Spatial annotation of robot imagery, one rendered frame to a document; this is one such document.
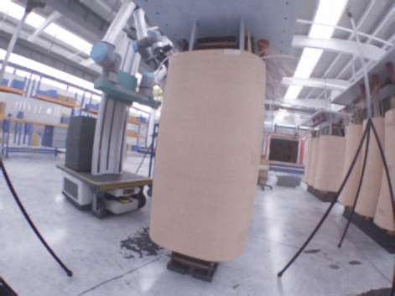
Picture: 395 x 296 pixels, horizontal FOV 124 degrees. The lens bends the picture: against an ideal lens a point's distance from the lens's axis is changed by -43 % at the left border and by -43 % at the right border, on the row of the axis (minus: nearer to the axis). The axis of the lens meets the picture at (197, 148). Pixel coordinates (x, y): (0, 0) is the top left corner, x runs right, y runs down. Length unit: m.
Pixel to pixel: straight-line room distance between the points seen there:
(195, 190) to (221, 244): 0.24
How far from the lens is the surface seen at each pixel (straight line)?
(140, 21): 1.71
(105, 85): 1.50
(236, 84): 0.71
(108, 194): 1.62
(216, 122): 0.68
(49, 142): 5.14
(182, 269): 1.01
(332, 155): 3.37
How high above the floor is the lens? 0.65
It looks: level
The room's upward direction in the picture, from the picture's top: 7 degrees clockwise
